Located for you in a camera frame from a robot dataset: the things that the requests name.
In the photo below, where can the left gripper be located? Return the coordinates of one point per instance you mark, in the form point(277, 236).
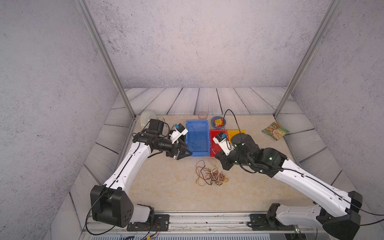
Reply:
point(172, 153)

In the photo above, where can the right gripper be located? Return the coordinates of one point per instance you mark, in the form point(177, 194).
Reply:
point(223, 158)

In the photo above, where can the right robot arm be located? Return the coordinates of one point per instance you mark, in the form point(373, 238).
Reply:
point(334, 210)

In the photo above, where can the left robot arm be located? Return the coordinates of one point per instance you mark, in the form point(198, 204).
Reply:
point(110, 202)

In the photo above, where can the red storage bin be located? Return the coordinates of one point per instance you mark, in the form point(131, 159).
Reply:
point(214, 147)

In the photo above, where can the blue storage bin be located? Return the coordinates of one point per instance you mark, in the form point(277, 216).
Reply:
point(197, 138)

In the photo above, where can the black storage bin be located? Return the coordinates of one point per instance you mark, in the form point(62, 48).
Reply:
point(170, 135)

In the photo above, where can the yellow storage bin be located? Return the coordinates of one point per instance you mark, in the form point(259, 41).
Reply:
point(232, 133)

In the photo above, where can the red yellow snack packet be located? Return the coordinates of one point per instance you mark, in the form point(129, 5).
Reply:
point(219, 122)

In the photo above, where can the blue bowl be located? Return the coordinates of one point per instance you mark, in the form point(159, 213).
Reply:
point(212, 122)

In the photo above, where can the pink plastic cup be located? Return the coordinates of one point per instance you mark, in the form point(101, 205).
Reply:
point(203, 116)

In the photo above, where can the white plate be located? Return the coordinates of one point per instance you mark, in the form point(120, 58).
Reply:
point(146, 116)

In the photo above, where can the green food packet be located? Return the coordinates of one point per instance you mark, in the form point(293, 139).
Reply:
point(275, 131)

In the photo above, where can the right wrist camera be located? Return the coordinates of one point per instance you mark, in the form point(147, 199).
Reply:
point(222, 140)

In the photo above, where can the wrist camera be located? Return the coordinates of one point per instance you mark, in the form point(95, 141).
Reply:
point(222, 140)
point(180, 130)

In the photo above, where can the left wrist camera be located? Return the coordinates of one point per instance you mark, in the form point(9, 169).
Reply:
point(180, 130)

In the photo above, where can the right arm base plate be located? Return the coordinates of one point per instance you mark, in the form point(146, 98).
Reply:
point(263, 222)

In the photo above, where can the aluminium front rail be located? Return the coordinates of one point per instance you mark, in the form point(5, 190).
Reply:
point(203, 226)

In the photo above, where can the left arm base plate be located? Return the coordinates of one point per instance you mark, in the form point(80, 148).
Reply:
point(156, 222)

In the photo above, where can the right aluminium frame post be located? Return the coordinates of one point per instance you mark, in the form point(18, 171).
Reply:
point(319, 33)

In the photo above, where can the aluminium frame post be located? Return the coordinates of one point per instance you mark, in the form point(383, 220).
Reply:
point(319, 33)
point(86, 14)

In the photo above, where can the left aluminium frame post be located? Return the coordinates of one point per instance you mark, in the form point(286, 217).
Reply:
point(86, 14)

